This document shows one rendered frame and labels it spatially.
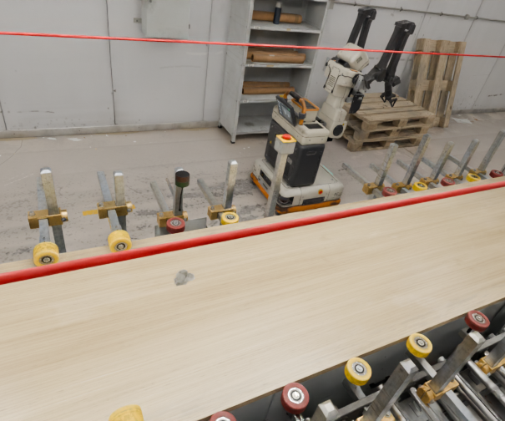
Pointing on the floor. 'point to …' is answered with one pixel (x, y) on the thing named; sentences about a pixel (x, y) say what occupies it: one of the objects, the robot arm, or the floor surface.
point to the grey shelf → (233, 106)
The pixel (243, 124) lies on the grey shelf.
